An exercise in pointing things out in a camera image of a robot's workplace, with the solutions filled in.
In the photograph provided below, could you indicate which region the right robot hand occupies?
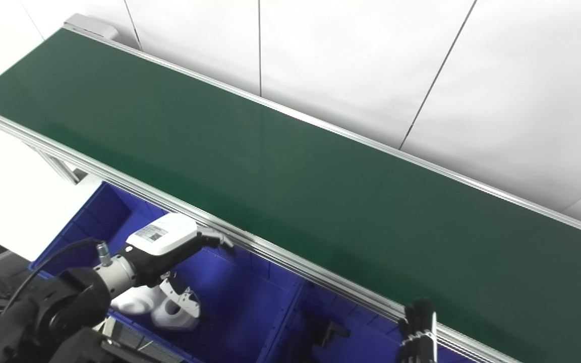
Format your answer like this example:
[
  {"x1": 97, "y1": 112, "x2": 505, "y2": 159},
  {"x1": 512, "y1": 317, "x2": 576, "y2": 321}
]
[{"x1": 396, "y1": 297, "x2": 440, "y2": 363}]

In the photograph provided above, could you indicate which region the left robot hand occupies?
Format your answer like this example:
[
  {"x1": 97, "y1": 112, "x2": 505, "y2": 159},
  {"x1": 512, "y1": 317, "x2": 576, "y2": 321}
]
[{"x1": 119, "y1": 212, "x2": 235, "y2": 319}]

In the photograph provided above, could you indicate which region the white round plastic part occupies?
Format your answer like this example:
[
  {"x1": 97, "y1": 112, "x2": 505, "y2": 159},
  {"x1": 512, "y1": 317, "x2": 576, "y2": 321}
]
[{"x1": 110, "y1": 282, "x2": 203, "y2": 331}]

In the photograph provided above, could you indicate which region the blue bin with black part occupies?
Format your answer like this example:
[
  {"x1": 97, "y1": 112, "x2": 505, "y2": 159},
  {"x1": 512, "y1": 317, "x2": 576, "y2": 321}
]
[{"x1": 258, "y1": 281, "x2": 478, "y2": 363}]

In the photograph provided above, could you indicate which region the empty blue plastic bin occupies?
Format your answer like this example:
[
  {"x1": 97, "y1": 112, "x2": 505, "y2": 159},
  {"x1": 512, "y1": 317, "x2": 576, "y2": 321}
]
[{"x1": 29, "y1": 181, "x2": 305, "y2": 363}]

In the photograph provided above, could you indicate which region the green conveyor belt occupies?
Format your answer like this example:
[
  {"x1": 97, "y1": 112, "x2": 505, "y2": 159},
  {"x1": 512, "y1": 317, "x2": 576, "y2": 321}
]
[
  {"x1": 0, "y1": 28, "x2": 581, "y2": 363},
  {"x1": 0, "y1": 23, "x2": 581, "y2": 363}
]

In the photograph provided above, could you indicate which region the aluminium conveyor support leg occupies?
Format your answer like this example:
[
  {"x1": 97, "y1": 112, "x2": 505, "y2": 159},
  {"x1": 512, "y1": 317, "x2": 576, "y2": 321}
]
[{"x1": 36, "y1": 149, "x2": 89, "y2": 186}]

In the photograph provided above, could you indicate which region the grey conveyor end housing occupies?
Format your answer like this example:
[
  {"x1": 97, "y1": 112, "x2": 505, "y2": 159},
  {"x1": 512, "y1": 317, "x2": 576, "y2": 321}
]
[{"x1": 64, "y1": 14, "x2": 120, "y2": 42}]

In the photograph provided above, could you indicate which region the black bracket part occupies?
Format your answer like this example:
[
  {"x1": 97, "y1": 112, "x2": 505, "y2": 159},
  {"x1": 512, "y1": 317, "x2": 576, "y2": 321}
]
[{"x1": 305, "y1": 314, "x2": 352, "y2": 349}]

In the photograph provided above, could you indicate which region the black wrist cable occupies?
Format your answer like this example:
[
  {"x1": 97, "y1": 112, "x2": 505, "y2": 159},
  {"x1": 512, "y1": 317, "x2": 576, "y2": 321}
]
[{"x1": 0, "y1": 237, "x2": 112, "y2": 316}]

